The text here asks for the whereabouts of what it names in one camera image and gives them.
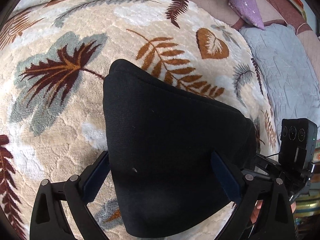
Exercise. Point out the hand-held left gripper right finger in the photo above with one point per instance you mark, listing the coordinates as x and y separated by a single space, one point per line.
226 180

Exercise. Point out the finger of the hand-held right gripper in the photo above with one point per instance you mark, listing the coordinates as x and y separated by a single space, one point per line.
265 164

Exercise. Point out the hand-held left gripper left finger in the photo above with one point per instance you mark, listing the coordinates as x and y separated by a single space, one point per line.
95 181

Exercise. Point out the black pants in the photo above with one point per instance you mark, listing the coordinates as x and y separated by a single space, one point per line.
162 142

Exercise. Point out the person's right hand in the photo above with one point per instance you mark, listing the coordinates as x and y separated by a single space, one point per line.
257 211

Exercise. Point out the stack of colourful books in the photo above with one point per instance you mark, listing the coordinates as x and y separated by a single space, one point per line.
307 212

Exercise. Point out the leaf print plush blanket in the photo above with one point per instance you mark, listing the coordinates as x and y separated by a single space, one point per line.
75 120

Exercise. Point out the grey-blue quilted cover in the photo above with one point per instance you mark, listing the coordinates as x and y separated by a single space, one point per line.
285 75

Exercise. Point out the dusty red cushion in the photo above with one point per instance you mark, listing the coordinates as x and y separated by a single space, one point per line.
282 7

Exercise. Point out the purple patterned pillow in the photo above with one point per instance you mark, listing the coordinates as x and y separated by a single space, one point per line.
248 10

